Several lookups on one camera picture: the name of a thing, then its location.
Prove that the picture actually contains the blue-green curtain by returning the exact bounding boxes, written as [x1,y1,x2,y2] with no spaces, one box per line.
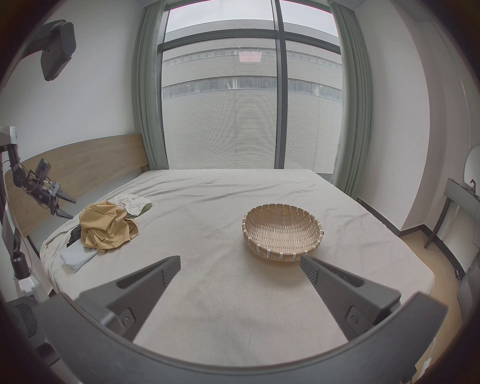
[328,0,372,197]
[133,0,167,173]

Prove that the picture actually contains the white garment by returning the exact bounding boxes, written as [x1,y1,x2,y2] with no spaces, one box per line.
[112,193,147,218]

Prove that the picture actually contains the green garment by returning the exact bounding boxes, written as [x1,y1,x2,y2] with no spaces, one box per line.
[125,202,152,220]

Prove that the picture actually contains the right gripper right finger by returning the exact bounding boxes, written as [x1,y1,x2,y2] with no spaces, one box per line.
[300,255,402,343]

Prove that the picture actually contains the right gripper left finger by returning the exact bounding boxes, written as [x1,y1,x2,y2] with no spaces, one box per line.
[77,256,182,342]

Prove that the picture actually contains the bed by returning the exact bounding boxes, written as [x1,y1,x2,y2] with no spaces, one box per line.
[4,134,436,370]

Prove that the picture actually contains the round white mirror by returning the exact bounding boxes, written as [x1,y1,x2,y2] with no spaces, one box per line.
[464,145,480,188]

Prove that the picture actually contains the window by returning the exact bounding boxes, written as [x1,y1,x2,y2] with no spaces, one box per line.
[159,0,344,177]

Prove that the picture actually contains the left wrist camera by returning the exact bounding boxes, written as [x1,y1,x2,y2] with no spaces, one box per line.
[35,158,53,181]

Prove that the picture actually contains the pale grey garment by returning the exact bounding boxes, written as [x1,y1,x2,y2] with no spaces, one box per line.
[60,242,100,273]

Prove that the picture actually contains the grey small table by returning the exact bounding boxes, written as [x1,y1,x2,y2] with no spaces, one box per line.
[424,177,480,274]

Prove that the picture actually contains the round woven basket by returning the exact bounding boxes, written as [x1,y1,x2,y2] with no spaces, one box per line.
[242,203,324,262]

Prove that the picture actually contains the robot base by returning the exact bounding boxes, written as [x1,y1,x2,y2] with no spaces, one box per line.
[0,275,62,376]

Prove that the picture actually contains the tan shorts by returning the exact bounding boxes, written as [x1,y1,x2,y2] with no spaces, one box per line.
[80,201,139,254]

